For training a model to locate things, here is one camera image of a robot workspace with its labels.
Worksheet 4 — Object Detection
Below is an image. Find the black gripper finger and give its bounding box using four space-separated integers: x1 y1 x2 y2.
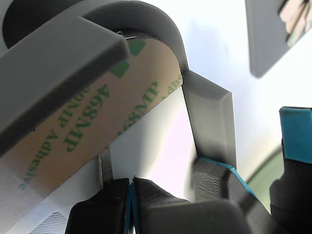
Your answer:
130 175 253 234

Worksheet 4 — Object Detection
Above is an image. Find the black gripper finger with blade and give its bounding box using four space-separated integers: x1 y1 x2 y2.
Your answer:
64 147 130 234

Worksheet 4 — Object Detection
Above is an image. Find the black wide-finger gripper body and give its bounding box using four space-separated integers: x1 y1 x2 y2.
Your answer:
245 207 312 234

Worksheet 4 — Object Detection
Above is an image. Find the wide black blue-padded gripper finger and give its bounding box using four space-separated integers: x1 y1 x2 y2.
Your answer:
269 106 312 210
193 157 271 220

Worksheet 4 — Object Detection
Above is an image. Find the tan adhesive liner film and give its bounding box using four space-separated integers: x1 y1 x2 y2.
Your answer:
0 38 184 195

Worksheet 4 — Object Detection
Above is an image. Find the pile of peeled film pieces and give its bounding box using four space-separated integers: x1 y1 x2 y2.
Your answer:
279 0 312 48

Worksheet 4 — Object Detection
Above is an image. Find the pale green round object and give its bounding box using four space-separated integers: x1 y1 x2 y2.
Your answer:
246 146 285 198

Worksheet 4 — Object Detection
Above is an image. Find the dark grey tray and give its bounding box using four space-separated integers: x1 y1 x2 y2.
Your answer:
245 0 312 78

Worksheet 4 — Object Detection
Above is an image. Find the grey printed fixture with legs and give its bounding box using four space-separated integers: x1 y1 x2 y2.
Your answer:
0 0 237 169

